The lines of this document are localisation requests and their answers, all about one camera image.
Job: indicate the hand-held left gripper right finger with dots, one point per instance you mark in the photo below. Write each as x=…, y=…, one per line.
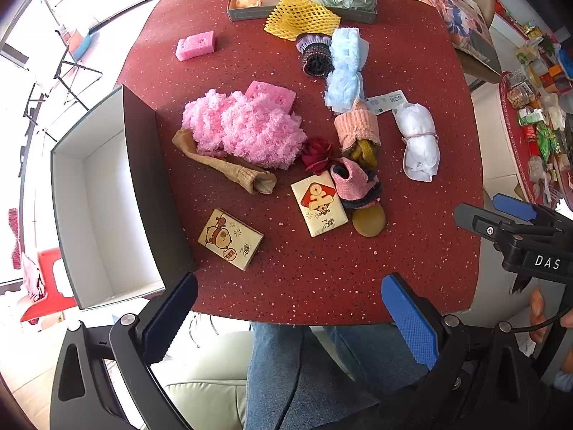
x=412, y=322

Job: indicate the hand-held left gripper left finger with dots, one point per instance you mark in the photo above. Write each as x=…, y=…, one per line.
x=172, y=318

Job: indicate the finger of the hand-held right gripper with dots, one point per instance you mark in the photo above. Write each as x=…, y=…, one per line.
x=515, y=206
x=479, y=221

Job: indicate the white cloth bundle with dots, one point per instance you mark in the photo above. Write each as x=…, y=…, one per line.
x=418, y=143

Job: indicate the tissue pack with cartoon print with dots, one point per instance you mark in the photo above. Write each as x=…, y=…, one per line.
x=230, y=237

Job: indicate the grey white storage box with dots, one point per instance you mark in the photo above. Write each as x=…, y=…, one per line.
x=107, y=215

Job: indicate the pink knit sock dark cuff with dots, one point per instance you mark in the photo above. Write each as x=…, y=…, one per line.
x=353, y=183

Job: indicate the tissue pack with red print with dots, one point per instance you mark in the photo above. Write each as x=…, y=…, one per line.
x=320, y=206

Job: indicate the pink and yellow sock roll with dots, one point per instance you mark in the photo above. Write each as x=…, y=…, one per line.
x=356, y=127

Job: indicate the tan sock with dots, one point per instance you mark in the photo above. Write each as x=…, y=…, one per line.
x=224, y=165

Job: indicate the red fabric rose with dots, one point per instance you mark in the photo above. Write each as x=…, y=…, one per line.
x=315, y=152

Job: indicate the pink fluffy cloth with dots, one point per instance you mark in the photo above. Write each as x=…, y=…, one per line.
x=250, y=130

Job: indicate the large pink sponge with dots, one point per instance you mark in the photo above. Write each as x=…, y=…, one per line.
x=273, y=94

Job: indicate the person's right forearm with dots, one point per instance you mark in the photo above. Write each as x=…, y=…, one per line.
x=565, y=378

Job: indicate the person's right hand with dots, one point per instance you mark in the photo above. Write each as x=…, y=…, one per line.
x=538, y=309

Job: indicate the round side table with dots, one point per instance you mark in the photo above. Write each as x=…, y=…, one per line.
x=510, y=125

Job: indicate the cream leather seat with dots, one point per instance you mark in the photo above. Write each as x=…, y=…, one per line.
x=201, y=394

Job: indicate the amber round disc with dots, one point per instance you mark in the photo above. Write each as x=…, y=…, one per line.
x=369, y=224

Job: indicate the pile of snack packets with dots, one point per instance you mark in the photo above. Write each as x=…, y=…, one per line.
x=544, y=98

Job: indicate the person's legs in jeans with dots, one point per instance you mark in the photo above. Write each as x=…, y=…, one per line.
x=277, y=367

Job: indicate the red plastic stool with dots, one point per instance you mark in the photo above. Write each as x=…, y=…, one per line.
x=47, y=264

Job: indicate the white paper tag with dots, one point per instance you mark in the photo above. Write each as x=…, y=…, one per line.
x=389, y=101

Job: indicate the dark red netted cloth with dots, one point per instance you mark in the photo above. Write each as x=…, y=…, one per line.
x=14, y=237

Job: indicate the printed cushion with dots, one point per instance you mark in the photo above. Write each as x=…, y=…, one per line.
x=452, y=13

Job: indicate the light blue fluffy cloth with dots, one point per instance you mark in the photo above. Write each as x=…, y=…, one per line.
x=344, y=62

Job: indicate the purple and dark sock roll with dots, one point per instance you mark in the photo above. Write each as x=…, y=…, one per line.
x=315, y=56

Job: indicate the yellow foam net sleeve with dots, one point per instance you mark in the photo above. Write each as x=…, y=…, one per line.
x=300, y=18

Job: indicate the small pink sponge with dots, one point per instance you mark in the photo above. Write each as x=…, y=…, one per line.
x=194, y=47

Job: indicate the blue plastic basin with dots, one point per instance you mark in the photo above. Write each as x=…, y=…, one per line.
x=85, y=42

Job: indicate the black frame folding chair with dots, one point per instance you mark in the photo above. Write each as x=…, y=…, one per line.
x=80, y=66

